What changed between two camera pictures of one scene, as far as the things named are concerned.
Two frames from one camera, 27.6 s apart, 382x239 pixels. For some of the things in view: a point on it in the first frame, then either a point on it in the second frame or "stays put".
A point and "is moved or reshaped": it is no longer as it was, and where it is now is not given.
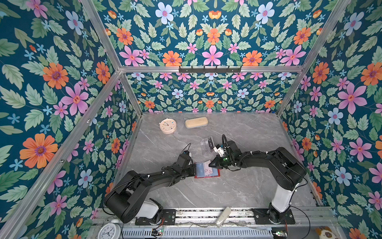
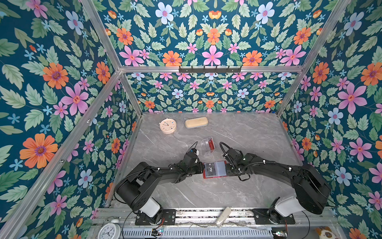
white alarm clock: [110, 230] stays put
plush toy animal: [325, 232] stays put
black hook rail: [210, 70] stays put
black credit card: [211, 144] -> [210, 169]
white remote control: [223, 216] stays put
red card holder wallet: [202, 170] is moved or reshaped
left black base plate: [168, 217] stays put
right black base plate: [261, 216] stays put
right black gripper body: [223, 162] -> [231, 170]
